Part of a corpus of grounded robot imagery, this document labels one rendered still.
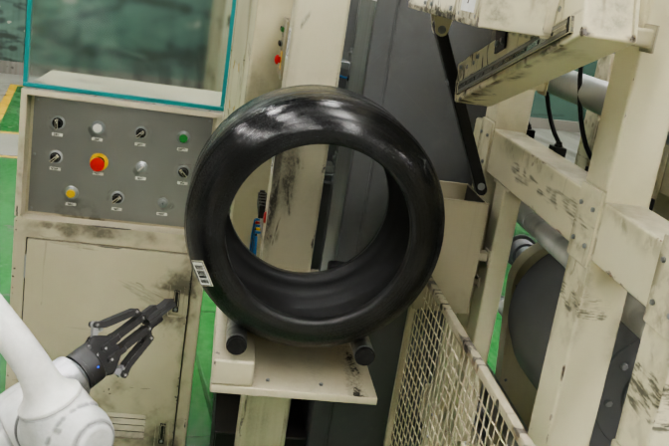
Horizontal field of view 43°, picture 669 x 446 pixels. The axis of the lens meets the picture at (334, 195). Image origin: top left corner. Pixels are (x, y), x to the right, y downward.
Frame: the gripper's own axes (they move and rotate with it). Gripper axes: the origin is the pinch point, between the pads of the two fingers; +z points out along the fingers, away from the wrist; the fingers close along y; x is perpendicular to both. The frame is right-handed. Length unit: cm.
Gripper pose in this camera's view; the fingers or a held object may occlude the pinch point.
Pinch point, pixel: (157, 311)
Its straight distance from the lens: 171.8
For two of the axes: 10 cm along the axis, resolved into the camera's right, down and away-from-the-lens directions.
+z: 6.0, -4.7, 6.5
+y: 3.8, 8.8, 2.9
